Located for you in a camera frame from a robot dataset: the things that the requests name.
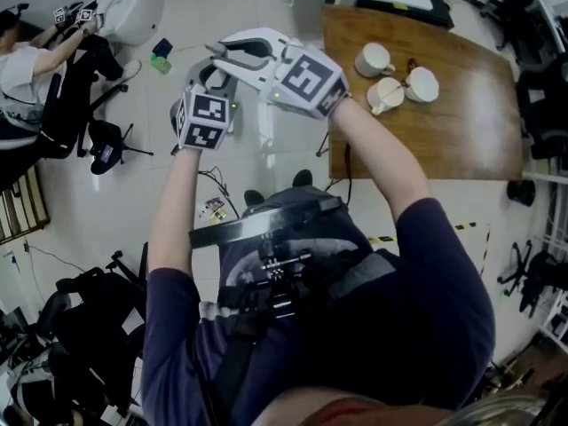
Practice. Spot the person's right black shoe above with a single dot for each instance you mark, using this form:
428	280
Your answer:
302	178

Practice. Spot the person's left forearm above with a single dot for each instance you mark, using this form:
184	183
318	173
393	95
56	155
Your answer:
177	211

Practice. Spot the green plastic bottle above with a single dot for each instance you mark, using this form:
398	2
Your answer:
160	65

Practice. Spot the white toilet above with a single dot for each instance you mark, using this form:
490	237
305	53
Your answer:
128	11

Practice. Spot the brown wooden table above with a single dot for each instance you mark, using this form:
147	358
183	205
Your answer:
466	127

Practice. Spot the black camera on tripod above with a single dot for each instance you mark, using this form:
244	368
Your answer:
106	149

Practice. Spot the grey black office chair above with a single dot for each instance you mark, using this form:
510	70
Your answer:
57	122

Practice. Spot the blue cloth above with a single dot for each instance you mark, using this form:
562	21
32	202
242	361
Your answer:
162	47

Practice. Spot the person's navy shirt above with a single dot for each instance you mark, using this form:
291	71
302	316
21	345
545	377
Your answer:
421	317

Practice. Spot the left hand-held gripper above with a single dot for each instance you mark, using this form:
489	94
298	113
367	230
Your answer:
204	118

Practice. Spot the person's right forearm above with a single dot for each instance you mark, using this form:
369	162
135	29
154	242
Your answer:
381	158

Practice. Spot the small dark card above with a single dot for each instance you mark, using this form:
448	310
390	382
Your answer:
214	203

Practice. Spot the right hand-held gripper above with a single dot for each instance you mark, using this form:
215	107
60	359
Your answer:
310	78

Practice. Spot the person's face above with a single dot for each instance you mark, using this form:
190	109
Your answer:
355	413

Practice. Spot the yellow black floor tape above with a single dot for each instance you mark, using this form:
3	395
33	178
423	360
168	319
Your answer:
421	233

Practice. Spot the white shelving unit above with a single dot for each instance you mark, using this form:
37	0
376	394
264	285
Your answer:
557	282

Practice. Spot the person's left black shoe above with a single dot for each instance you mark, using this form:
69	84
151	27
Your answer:
254	198

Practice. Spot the black chest harness pack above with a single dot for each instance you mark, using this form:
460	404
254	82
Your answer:
284	260

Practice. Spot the person's black shoe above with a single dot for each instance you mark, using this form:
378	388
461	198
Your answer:
302	178
254	198

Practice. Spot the black metal equipment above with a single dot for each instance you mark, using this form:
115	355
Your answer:
546	104

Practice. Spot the wooden rack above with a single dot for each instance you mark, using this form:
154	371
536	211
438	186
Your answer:
22	207

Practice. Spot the white paper cup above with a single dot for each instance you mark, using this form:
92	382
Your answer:
373	60
385	98
422	85

